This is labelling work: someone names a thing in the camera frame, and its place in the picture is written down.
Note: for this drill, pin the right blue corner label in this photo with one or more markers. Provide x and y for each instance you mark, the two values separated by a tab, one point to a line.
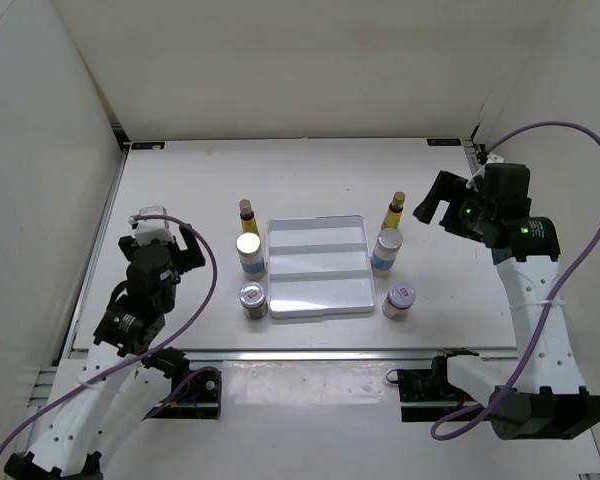
443	142

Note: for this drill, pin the yellow sauce bottle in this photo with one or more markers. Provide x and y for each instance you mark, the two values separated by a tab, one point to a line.
394	212
247	217

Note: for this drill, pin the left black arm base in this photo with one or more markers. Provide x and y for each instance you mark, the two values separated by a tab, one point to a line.
194	393

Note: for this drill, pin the blue label jar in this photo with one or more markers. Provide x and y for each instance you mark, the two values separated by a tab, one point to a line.
249	248
385	251

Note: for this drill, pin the white divided tray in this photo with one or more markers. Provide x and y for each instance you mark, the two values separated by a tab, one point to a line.
319	267

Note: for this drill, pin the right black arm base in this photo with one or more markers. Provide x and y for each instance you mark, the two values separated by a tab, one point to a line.
425	394

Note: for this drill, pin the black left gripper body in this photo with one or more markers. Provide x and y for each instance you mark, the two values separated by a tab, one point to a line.
179	263

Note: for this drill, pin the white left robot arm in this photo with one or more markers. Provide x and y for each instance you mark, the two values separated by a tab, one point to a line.
128	375

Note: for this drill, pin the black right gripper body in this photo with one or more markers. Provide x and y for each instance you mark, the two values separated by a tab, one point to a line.
465	216

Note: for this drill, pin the dark spice jar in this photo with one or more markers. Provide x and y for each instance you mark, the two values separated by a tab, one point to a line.
252	297

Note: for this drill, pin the left blue corner label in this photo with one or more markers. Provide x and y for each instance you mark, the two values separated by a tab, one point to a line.
147	146

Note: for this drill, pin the blue corner label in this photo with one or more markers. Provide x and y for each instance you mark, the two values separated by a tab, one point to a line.
147	146
443	142

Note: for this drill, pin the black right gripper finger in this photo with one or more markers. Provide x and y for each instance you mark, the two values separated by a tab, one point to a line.
451	187
425	211

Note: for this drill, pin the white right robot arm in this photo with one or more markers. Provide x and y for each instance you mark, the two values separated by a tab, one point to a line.
546	397

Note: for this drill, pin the pale spice jar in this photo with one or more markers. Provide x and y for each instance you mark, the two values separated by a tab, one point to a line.
399	299

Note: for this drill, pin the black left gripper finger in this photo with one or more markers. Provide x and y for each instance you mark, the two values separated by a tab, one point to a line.
127	246
192	255

